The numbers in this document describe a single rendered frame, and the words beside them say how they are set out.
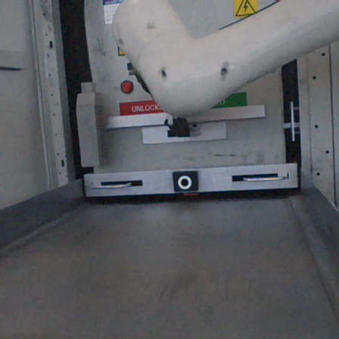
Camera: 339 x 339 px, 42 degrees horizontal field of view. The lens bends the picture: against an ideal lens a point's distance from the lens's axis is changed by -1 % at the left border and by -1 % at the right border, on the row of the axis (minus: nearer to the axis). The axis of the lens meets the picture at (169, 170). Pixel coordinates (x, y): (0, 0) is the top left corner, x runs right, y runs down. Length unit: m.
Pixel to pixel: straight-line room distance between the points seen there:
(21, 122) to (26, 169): 0.12
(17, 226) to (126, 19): 0.43
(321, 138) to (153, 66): 0.53
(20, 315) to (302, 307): 0.31
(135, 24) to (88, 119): 0.41
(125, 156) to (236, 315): 0.74
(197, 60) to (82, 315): 0.37
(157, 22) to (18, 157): 0.57
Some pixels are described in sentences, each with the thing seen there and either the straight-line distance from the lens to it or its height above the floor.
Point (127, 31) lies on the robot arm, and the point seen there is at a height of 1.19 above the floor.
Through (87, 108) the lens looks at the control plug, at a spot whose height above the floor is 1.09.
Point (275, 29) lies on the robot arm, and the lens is 0.68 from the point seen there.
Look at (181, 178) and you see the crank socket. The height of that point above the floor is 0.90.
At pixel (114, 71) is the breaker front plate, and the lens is 1.15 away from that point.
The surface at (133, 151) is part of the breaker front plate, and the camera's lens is 1.14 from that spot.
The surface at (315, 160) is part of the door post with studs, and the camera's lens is 1.06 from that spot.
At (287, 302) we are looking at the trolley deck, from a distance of 0.51.
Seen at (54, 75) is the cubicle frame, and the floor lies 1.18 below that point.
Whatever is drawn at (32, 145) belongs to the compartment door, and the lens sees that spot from 1.15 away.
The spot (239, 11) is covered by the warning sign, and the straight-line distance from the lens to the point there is 1.12.
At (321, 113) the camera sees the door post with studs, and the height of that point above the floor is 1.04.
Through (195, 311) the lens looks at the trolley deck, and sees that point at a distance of 0.49.
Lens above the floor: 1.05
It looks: 7 degrees down
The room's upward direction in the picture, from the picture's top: 4 degrees counter-clockwise
